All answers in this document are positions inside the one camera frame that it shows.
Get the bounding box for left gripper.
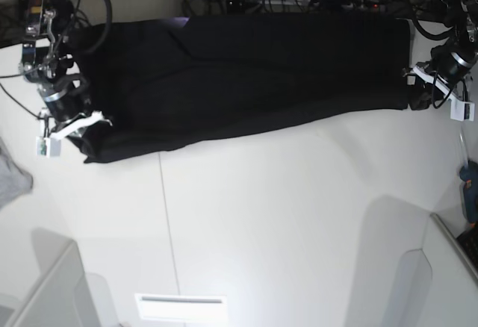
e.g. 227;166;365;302
403;45;477;109

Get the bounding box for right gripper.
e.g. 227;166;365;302
39;80;112;140

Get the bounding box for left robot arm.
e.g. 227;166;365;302
404;0;477;109

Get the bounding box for black power strip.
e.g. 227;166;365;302
308;0;380;10

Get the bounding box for black T-shirt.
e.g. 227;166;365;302
73;13;411;164

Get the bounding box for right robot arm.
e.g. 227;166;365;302
20;0;113;140

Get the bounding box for blue glue gun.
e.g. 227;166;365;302
459;128;477;228

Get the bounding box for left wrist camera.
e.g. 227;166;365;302
450;99;475;122

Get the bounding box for black keyboard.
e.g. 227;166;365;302
457;228;478;269

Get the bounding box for grey cloth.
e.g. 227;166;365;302
1;140;34;208

